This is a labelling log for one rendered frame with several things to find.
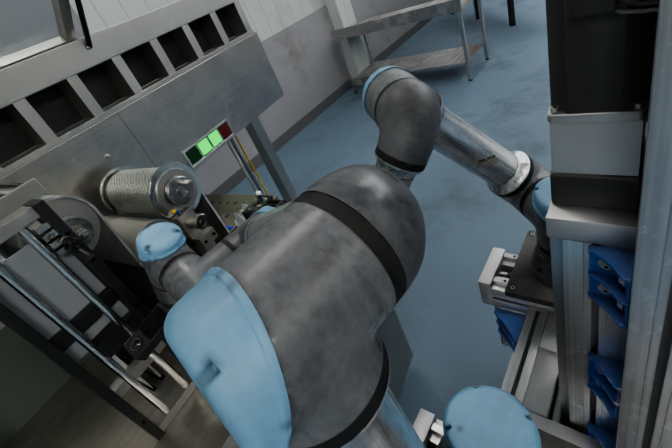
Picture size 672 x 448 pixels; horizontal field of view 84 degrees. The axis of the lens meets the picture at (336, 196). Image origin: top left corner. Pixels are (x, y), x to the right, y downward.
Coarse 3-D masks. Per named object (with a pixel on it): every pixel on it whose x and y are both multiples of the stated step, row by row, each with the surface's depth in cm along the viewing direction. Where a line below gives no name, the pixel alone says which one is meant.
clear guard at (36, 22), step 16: (0, 0) 87; (16, 0) 90; (32, 0) 93; (48, 0) 97; (0, 16) 89; (16, 16) 92; (32, 16) 96; (48, 16) 99; (0, 32) 91; (16, 32) 95; (32, 32) 98; (48, 32) 102; (0, 48) 94; (16, 48) 97; (32, 48) 101
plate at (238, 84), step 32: (224, 64) 150; (256, 64) 164; (160, 96) 128; (192, 96) 138; (224, 96) 150; (256, 96) 165; (96, 128) 112; (128, 128) 119; (160, 128) 128; (192, 128) 138; (32, 160) 99; (64, 160) 105; (96, 160) 112; (128, 160) 119; (160, 160) 128; (64, 192) 105; (96, 192) 112
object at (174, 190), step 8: (176, 176) 96; (168, 184) 94; (176, 184) 95; (192, 184) 99; (168, 192) 93; (176, 192) 95; (184, 192) 97; (192, 192) 99; (168, 200) 95; (176, 200) 95; (184, 200) 97
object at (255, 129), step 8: (256, 120) 186; (248, 128) 187; (256, 128) 186; (256, 136) 188; (264, 136) 191; (256, 144) 192; (264, 144) 191; (264, 152) 193; (272, 152) 196; (264, 160) 197; (272, 160) 196; (272, 168) 199; (280, 168) 201; (272, 176) 203; (280, 176) 201; (280, 184) 204; (288, 184) 206; (280, 192) 209; (288, 192) 207; (288, 200) 210
